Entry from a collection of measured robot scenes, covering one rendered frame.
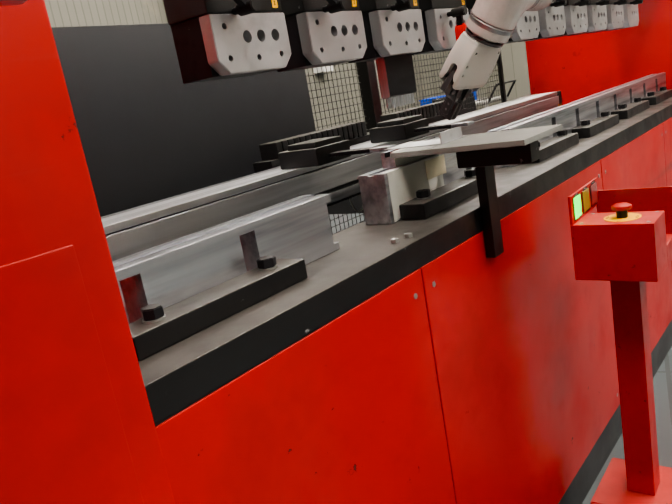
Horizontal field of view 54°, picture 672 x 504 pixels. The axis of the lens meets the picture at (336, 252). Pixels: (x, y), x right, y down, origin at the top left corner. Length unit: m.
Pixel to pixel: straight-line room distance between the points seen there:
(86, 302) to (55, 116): 0.14
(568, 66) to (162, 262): 2.83
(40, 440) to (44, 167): 0.20
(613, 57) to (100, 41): 2.47
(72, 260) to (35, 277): 0.03
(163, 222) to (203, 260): 0.30
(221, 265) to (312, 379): 0.20
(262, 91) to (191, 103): 0.24
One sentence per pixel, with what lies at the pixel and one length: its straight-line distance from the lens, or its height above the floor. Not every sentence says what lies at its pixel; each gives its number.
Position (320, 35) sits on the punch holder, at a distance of 1.10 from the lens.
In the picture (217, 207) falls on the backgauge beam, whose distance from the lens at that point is 1.27.
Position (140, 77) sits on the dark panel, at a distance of 1.53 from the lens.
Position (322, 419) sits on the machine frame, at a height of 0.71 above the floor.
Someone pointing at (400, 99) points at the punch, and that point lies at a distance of 1.35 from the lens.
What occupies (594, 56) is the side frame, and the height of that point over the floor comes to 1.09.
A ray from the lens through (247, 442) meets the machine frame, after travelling 0.82.
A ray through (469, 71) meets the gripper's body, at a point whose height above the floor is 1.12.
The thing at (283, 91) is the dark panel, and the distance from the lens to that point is 1.83.
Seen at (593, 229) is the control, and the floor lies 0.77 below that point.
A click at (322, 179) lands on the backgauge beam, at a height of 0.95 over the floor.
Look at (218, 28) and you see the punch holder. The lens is 0.94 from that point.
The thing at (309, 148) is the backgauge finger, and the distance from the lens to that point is 1.43.
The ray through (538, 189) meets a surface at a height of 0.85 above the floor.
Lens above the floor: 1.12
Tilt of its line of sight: 13 degrees down
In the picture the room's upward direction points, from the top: 10 degrees counter-clockwise
